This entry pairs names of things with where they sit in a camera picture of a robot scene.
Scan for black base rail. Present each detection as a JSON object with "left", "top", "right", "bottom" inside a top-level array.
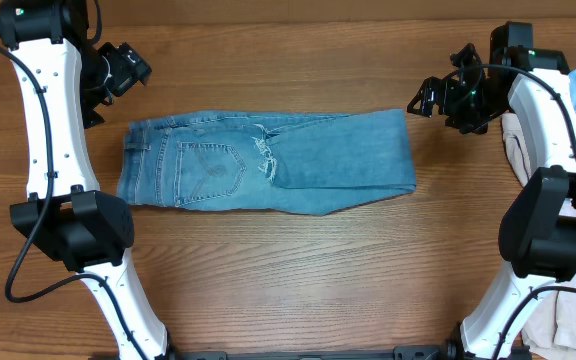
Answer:
[{"left": 173, "top": 341, "right": 475, "bottom": 360}]

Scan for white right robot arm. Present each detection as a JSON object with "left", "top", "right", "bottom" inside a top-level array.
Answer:
[{"left": 395, "top": 44, "right": 576, "bottom": 359}]

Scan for light blue denim jeans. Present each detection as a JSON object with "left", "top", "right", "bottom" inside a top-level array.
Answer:
[{"left": 117, "top": 109, "right": 416, "bottom": 215}]

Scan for beige folded trousers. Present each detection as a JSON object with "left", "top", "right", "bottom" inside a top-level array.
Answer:
[{"left": 501, "top": 113, "right": 576, "bottom": 359}]

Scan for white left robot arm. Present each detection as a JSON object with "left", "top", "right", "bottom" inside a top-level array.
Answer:
[{"left": 0, "top": 0, "right": 175, "bottom": 359}]

